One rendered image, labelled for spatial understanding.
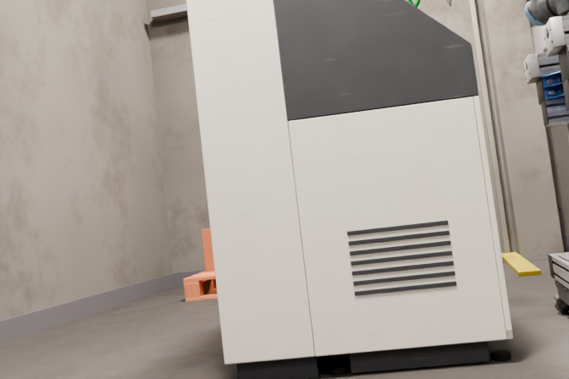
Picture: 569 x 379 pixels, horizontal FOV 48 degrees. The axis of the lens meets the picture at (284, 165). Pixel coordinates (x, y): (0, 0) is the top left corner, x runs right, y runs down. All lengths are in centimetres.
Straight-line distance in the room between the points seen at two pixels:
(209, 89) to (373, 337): 91
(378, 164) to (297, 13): 53
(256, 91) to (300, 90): 14
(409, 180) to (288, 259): 44
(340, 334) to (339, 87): 75
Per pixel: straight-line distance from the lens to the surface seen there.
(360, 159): 193
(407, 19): 201
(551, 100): 254
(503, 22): 516
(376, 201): 193
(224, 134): 199
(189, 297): 447
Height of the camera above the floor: 50
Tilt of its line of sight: 5 degrees up
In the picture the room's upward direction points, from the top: 7 degrees counter-clockwise
